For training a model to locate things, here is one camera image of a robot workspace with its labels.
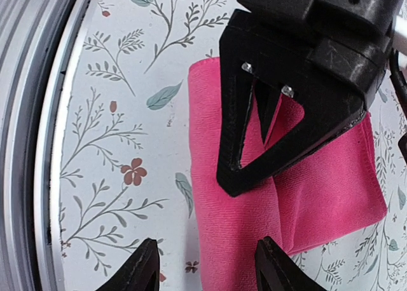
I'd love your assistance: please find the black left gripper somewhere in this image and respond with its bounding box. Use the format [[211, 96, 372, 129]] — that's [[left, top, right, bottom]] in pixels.
[[237, 0, 403, 108]]

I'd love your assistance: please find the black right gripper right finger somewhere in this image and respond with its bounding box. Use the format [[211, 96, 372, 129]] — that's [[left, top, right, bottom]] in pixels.
[[255, 236, 326, 291]]

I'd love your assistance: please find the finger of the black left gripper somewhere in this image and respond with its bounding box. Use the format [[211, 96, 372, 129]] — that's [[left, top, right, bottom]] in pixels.
[[216, 10, 364, 197]]

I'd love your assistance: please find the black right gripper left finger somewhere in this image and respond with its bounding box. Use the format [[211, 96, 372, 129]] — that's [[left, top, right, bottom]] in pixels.
[[97, 238, 159, 291]]

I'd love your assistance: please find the pink towel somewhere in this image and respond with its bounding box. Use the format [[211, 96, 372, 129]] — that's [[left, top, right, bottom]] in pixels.
[[188, 58, 387, 290]]

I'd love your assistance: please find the floral patterned table mat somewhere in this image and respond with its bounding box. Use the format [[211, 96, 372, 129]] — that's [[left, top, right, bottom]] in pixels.
[[59, 0, 407, 291]]

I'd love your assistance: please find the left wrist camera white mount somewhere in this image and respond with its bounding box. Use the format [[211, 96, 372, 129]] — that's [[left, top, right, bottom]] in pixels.
[[393, 5, 406, 71]]

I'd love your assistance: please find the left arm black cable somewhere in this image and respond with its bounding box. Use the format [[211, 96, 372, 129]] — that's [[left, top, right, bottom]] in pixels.
[[387, 49, 407, 120]]

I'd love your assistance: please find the aluminium front rail base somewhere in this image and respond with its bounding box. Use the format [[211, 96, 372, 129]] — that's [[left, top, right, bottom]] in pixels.
[[1, 0, 98, 290]]

